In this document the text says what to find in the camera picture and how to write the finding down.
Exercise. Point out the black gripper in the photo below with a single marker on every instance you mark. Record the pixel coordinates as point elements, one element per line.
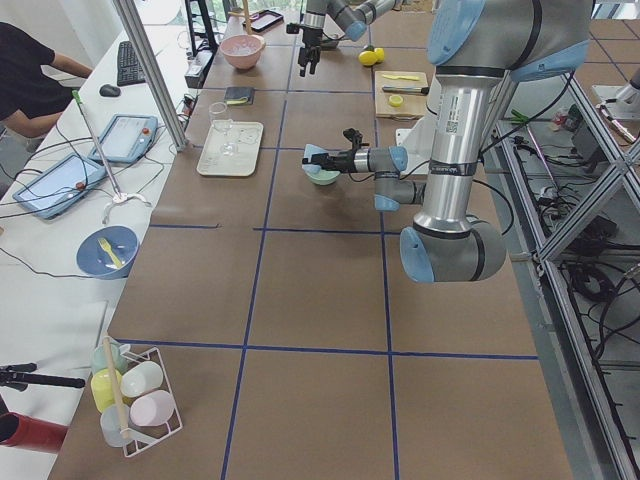
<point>306,37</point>
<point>344,162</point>

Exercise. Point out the green bowl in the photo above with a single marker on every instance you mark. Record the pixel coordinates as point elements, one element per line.
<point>323,177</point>

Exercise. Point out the light blue plastic cup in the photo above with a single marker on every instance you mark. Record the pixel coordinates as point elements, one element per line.
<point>312,159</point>

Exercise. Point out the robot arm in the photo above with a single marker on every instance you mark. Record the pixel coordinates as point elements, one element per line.
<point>473,45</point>
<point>353,23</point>

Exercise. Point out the metal ice scoop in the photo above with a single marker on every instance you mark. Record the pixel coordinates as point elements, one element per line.
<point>329,43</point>

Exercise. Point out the pink bowl with ice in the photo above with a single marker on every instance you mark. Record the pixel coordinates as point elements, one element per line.
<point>242,51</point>

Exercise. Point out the blue bowl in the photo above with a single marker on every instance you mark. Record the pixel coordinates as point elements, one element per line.
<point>94,262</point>

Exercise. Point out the yellow lemon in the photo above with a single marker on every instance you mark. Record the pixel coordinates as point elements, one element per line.
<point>368,58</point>
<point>379,54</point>

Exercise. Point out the wooden paper towel stand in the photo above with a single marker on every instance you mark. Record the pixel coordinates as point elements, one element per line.
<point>242,12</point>

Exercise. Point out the grey folded cloth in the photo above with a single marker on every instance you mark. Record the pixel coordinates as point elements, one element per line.
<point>235,95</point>

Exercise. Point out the cream bear tray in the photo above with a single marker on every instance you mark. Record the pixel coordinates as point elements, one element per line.
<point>247,138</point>

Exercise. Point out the lemon half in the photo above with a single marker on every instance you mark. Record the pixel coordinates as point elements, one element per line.
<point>395,100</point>

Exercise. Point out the wooden cutting board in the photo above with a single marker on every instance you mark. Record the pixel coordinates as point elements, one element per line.
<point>400,94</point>

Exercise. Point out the clear wine glass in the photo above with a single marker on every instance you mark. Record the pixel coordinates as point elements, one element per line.
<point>220,117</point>

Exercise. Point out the black keyboard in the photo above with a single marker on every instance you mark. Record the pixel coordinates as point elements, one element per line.
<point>129,70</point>

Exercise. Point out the far blue teach pendant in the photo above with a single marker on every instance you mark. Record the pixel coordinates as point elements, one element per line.
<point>128,137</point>

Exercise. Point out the blue teach pendant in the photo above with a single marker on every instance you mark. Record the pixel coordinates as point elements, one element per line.
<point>60,186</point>
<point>128,137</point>

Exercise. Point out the black computer mouse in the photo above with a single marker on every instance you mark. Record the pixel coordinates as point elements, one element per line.
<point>109,91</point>

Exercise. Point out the reacher grabber stick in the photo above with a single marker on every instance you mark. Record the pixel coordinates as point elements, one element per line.
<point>119,197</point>

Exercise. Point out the yellow plastic fork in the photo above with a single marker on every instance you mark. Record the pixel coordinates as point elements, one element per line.
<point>108,249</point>

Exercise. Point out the near blue teach pendant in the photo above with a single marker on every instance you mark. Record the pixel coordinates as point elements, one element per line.
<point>60,186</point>

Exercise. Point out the white cup on rack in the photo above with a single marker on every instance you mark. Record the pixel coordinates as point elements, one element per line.
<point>141,379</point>

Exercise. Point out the seated person black shirt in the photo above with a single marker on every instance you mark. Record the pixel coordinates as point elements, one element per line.
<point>31,101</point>

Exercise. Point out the pink cup on rack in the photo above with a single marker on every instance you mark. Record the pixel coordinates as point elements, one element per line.
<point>152,409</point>

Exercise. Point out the green cup on rack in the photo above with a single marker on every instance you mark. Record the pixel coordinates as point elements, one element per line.
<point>99,360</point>

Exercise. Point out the yellow cup on rack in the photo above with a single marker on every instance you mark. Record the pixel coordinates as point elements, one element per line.
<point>101,390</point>

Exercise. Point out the clear cup on rack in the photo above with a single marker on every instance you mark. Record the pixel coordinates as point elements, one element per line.
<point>111,428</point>

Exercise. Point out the red cylinder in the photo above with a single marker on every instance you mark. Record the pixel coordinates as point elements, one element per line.
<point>24,432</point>

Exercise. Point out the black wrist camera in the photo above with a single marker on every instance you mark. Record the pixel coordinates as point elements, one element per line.
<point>355,137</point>

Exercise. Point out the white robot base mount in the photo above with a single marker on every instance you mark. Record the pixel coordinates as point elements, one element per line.
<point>418,140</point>

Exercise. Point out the aluminium frame post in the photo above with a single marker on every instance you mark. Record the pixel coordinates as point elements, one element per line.
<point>132,23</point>

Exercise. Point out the white wire cup rack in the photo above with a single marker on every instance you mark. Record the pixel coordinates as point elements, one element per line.
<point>144,438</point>

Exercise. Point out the wooden dowel handle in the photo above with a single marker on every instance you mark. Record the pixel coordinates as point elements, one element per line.
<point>119,404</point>

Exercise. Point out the black camera tripod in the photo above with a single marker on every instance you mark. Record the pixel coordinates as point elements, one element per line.
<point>20,376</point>

